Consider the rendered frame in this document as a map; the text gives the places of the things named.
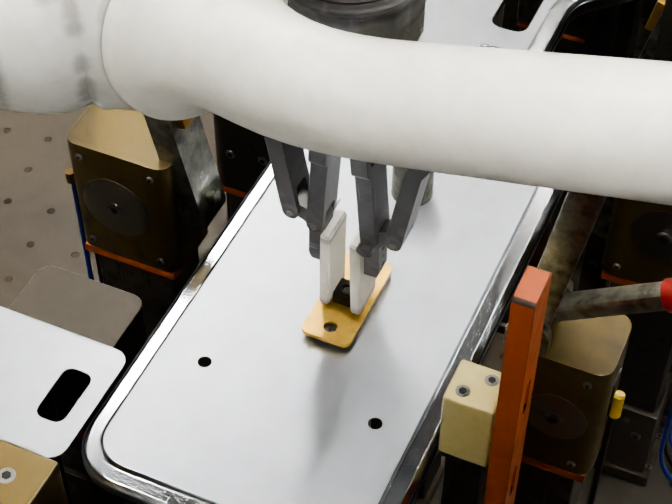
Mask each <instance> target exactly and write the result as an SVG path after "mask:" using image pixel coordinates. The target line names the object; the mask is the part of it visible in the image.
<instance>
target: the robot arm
mask: <svg viewBox="0 0 672 504"><path fill-rule="evenodd" d="M425 3H426V0H0V108H2V109H4V110H9V111H16V112H23V113H37V114H54V113H65V112H70V111H73V110H76V109H79V108H82V107H85V106H88V105H91V104H95V105H97V106H98V107H99V108H101V109H103V110H112V109H124V110H134V111H139V112H140V113H142V114H144V115H146V116H149V117H152V118H155V119H160V120H169V121H174V120H185V119H190V118H194V117H197V116H200V115H203V114H206V113H208V112H212V113H214V114H216V115H218V116H221V117H223V118H225V119H227V120H229V121H231V122H233V123H235V124H237V125H240V126H242V127H244V128H247V129H249V130H251V131H253V132H256V133H258V134H260V135H263V136H264V138H265V142H266V146H267V150H268V154H269V158H270V162H271V166H272V170H273V174H274V179H275V183H276V187H277V191H278V195H279V199H280V203H281V207H282V211H283V213H284V214H285V215H286V216H287V217H289V218H291V219H295V218H297V217H300V218H301V219H303V220H304V221H305V222H306V226H307V227H308V229H309V253H310V255H311V257H313V258H316V259H319V260H320V293H319V300H320V302H322V303H325V304H328V303H330V301H331V299H332V297H333V291H334V290H335V288H336V286H337V285H338V283H339V281H340V280H341V278H344V277H345V250H346V220H347V213H346V211H344V210H341V209H338V210H336V212H335V213H334V215H333V212H334V210H335V209H336V207H337V205H338V204H339V202H340V200H341V199H339V200H338V201H337V195H338V185H339V175H340V164H341V157H343V158H348V159H350V169H351V175H352V176H355V187H356V200H357V212H358V224H359V230H358V232H357V234H356V235H355V237H354V239H353V240H352V242H351V244H350V245H349V259H350V311H351V312H352V313H355V314H360V313H361V312H362V310H363V308H364V306H365V305H366V303H367V301H368V299H369V297H370V296H371V294H372V292H373V290H374V289H375V278H377V277H378V275H379V273H380V272H381V270H382V268H383V266H384V265H385V263H386V261H387V248H388V249H390V250H391V251H399V250H400V249H401V248H402V246H403V244H404V242H405V241H406V239H407V237H408V235H409V233H410V232H411V230H412V228H413V226H414V224H415V221H416V218H417V215H418V211H419V208H420V205H421V202H422V198H423V195H424V192H425V189H426V185H427V182H428V179H429V176H430V173H431V172H437V173H444V174H451V175H458V176H465V177H472V178H479V179H487V180H494V181H501V182H508V183H515V184H522V185H529V186H536V187H543V188H550V189H557V190H565V191H572V192H579V193H586V194H593V195H600V196H607V197H614V198H621V199H628V200H635V201H642V202H650V203H657V204H664V205H671V206H672V62H671V61H658V60H645V59H632V58H619V57H607V56H594V55H581V54H568V53H555V52H542V51H529V50H517V49H504V48H491V47H478V46H465V45H452V44H440V43H428V42H418V40H419V38H420V36H421V34H422V33H423V31H424V21H425ZM304 149H307V150H309V152H308V161H309V162H311V164H310V176H309V172H308V167H307V163H306V158H305V154H304ZM387 165H389V166H396V167H403V168H408V169H407V170H406V172H405V174H404V176H403V179H402V182H401V186H400V189H399V193H398V196H397V200H396V203H395V207H394V210H393V214H392V217H391V219H390V214H389V197H388V180H387Z"/></svg>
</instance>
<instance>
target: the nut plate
mask: <svg viewBox="0 0 672 504"><path fill-rule="evenodd" d="M391 271H392V268H391V266H390V265H389V264H387V263H385V265H384V266H383V268H382V270H381V272H380V273H379V275H378V277H377V278H375V289H374V290H373V292H372V294H371V296H370V297H369V299H368V301H367V303H366V305H365V306H364V308H363V310H362V312H361V313H360V314H355V313H352V312H351V311H350V294H345V293H343V292H342V291H343V289H344V288H345V287H349V288H350V259H349V253H346V254H345V277H344V278H341V280H340V281H339V283H338V285H337V286H336V288H335V290H334V291H333V297H332V299H331V301H330V303H328V304H325V303H322V302H320V300H319V298H318V299H317V301H316V303H315V304H314V306H313V308H312V309H311V311H310V313H309V315H308V316H307V318H306V320H305V321H304V323H303V325H302V332H303V333H304V334H305V335H307V336H310V337H313V338H316V339H319V340H322V341H324V342H327V343H330V344H333V345H336V346H339V347H342V348H345V347H348V346H350V345H351V344H352V342H353V340H354V338H355V337H356V335H357V333H358V331H359V330H360V328H361V326H362V324H363V322H364V321H365V319H366V317H367V315H368V314H369V312H370V310H371V308H372V306H373V305H374V303H375V301H376V299H377V298H378V296H379V294H380V292H381V290H382V289H383V287H384V285H385V283H386V282H387V280H388V278H389V276H390V274H391ZM327 324H334V325H336V326H337V330H336V331H334V332H327V331H325V330H324V326H325V325H327Z"/></svg>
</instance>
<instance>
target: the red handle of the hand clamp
mask: <svg viewBox="0 0 672 504"><path fill-rule="evenodd" d="M657 311H667V312H669V313H672V277H671V278H665V279H664V280H663V281H660V282H651V283H642V284H634V285H625V286H616V287H608V288H599V289H590V290H582V291H573V292H565V293H564V295H563V298H562V300H561V302H560V304H559V307H558V309H557V311H556V314H555V316H554V318H553V321H552V323H553V322H560V321H568V320H578V319H588V318H598V317H608V316H618V315H628V314H638V313H648V312H657Z"/></svg>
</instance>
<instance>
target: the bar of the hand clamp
mask: <svg viewBox="0 0 672 504"><path fill-rule="evenodd" d="M606 198H607V196H600V195H593V194H586V193H579V192H572V191H568V192H567V194H566V197H565V199H564V202H563V204H562V207H561V209H560V212H559V214H558V217H557V219H556V222H555V224H554V227H553V229H552V232H551V234H550V237H549V239H548V242H547V244H546V247H545V249H544V252H543V254H542V257H541V259H540V262H539V264H538V267H537V268H540V269H543V270H546V271H549V272H552V276H551V283H550V289H549V295H548V301H547V307H546V313H545V319H544V322H545V323H546V324H547V325H548V326H549V327H550V325H551V323H552V321H553V318H554V316H555V314H556V311H557V309H558V307H559V304H560V302H561V300H562V298H563V295H564V293H565V292H566V289H567V287H568V285H569V282H570V280H571V278H572V276H573V273H574V271H575V269H576V266H577V264H578V262H579V259H580V257H581V255H582V253H583V250H584V248H585V246H586V243H587V241H588V239H589V237H590V234H591V232H592V230H593V227H594V225H595V223H596V220H597V218H598V216H599V214H600V211H601V209H602V207H603V204H604V202H605V200H606Z"/></svg>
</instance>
